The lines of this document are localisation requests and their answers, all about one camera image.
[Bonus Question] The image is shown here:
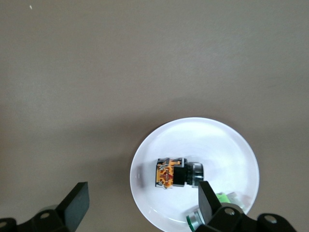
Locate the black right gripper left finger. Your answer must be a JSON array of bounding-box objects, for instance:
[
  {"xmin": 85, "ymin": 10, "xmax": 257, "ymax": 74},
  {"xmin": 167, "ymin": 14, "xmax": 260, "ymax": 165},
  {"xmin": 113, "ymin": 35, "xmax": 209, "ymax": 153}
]
[{"xmin": 0, "ymin": 181, "xmax": 90, "ymax": 232}]

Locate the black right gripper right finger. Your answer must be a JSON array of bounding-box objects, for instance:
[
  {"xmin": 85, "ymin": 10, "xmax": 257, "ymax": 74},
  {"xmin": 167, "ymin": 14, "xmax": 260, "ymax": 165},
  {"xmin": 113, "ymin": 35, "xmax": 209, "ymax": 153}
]
[{"xmin": 193, "ymin": 180, "xmax": 296, "ymax": 232}]

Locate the pale pink round plate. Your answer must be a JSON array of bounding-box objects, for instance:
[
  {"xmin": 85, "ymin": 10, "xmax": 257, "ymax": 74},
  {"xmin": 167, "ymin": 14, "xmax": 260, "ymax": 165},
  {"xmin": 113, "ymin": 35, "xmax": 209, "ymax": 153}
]
[{"xmin": 129, "ymin": 117, "xmax": 260, "ymax": 232}]

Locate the brown table cover mat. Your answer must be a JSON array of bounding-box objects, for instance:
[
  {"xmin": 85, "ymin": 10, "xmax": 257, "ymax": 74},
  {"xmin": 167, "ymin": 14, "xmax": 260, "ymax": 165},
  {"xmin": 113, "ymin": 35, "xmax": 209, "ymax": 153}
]
[{"xmin": 0, "ymin": 0, "xmax": 309, "ymax": 232}]

